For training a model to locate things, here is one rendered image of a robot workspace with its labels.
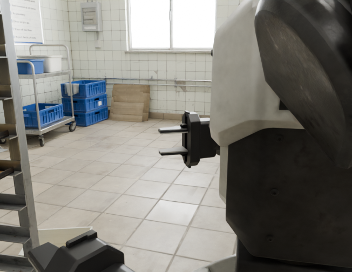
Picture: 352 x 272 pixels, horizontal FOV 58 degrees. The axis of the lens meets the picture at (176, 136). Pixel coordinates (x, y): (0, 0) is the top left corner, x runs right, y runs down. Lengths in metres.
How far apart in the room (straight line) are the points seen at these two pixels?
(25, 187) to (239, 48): 0.69
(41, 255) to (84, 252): 0.07
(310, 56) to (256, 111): 0.14
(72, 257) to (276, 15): 0.19
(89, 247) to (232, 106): 0.18
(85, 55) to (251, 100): 5.32
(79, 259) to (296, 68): 0.18
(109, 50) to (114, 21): 0.44
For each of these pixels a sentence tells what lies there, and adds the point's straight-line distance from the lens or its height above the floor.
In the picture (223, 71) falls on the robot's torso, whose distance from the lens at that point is 0.32.
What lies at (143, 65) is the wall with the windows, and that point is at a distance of 5.11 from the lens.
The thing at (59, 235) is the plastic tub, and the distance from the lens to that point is 1.85.
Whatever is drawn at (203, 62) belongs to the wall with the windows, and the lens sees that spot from 4.83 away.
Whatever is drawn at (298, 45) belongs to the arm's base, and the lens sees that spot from 0.17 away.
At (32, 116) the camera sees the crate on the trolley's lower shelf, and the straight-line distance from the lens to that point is 4.03.
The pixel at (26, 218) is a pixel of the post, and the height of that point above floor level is 0.64.
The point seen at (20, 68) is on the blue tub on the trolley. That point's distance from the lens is 3.92.
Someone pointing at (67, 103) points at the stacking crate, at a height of 0.32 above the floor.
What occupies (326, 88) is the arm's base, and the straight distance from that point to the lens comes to 0.17.
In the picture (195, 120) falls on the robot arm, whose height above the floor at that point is 0.91.
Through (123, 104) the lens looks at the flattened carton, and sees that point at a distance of 5.06.
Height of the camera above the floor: 1.05
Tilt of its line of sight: 15 degrees down
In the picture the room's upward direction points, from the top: straight up
